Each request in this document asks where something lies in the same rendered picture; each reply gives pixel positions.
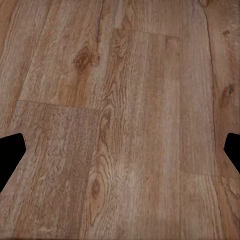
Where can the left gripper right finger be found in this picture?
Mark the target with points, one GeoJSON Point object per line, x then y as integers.
{"type": "Point", "coordinates": [232, 149]}

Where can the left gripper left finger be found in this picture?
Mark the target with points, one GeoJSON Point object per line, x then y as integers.
{"type": "Point", "coordinates": [12, 149]}

